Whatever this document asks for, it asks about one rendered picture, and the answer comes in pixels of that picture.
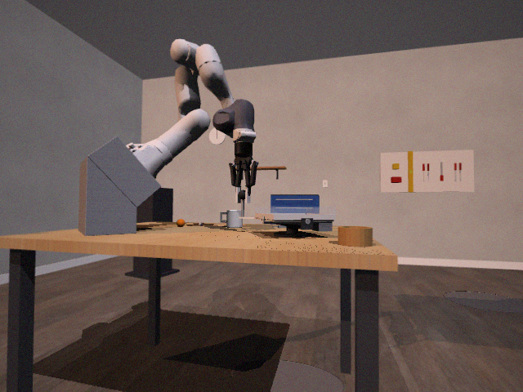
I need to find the tan tape roll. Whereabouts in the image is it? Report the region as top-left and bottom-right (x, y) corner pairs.
(338, 226), (373, 247)

